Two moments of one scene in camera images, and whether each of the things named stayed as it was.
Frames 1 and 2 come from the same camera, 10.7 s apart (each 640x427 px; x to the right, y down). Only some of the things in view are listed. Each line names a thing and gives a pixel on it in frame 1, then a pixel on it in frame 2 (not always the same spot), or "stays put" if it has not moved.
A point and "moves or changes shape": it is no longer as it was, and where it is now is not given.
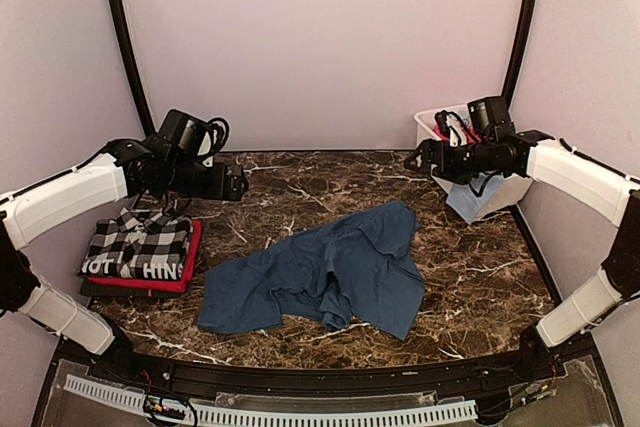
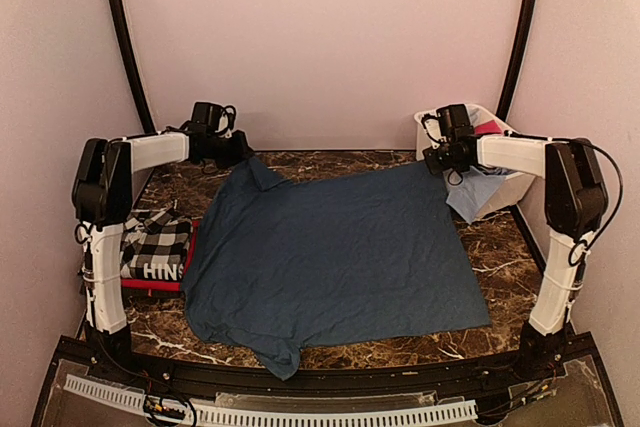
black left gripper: (218, 189) to (244, 150)
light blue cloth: (469, 199) stays put
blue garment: (363, 264) moves or changes shape
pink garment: (472, 137) to (490, 127)
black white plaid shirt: (140, 244) stays put
